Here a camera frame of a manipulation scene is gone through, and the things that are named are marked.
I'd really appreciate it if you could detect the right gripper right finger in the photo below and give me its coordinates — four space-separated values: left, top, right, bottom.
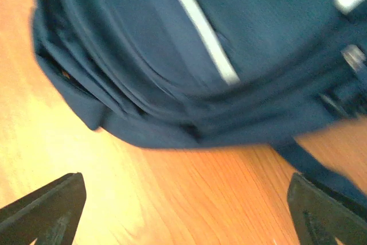
287 173 366 244

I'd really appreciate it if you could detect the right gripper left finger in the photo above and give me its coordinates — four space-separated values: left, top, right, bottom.
1 173 87 244

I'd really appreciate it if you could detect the navy blue student backpack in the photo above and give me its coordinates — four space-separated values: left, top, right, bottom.
33 0 366 205

